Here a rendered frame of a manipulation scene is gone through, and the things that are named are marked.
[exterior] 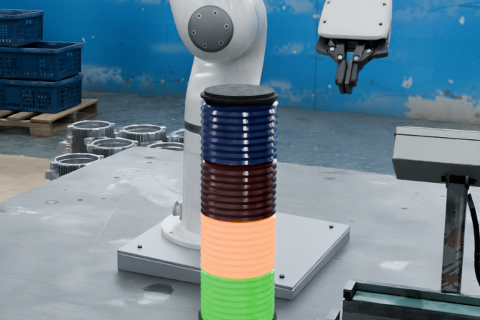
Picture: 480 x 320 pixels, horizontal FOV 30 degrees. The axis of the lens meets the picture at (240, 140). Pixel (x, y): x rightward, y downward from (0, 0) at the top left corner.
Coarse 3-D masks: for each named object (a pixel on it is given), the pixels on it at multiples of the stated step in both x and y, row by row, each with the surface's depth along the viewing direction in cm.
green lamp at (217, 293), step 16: (272, 272) 71; (208, 288) 70; (224, 288) 69; (240, 288) 69; (256, 288) 70; (272, 288) 71; (208, 304) 71; (224, 304) 70; (240, 304) 70; (256, 304) 70; (272, 304) 72
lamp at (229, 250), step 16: (208, 224) 69; (224, 224) 68; (240, 224) 68; (256, 224) 68; (272, 224) 70; (208, 240) 69; (224, 240) 69; (240, 240) 68; (256, 240) 69; (272, 240) 70; (208, 256) 70; (224, 256) 69; (240, 256) 69; (256, 256) 69; (272, 256) 70; (208, 272) 70; (224, 272) 69; (240, 272) 69; (256, 272) 69
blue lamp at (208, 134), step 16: (208, 112) 67; (224, 112) 66; (240, 112) 66; (256, 112) 66; (272, 112) 67; (208, 128) 68; (224, 128) 67; (240, 128) 66; (256, 128) 67; (272, 128) 68; (208, 144) 68; (224, 144) 67; (240, 144) 67; (256, 144) 67; (272, 144) 68; (208, 160) 68; (224, 160) 67; (240, 160) 67; (256, 160) 67; (272, 160) 69
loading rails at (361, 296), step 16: (352, 288) 105; (368, 288) 107; (384, 288) 107; (400, 288) 106; (416, 288) 106; (352, 304) 105; (368, 304) 104; (384, 304) 104; (400, 304) 104; (416, 304) 104; (432, 304) 104; (448, 304) 104; (464, 304) 104
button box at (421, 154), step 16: (400, 128) 120; (416, 128) 119; (432, 128) 119; (400, 144) 119; (416, 144) 118; (432, 144) 117; (448, 144) 117; (464, 144) 116; (400, 160) 118; (416, 160) 117; (432, 160) 116; (448, 160) 116; (464, 160) 115; (400, 176) 123; (416, 176) 122; (432, 176) 120
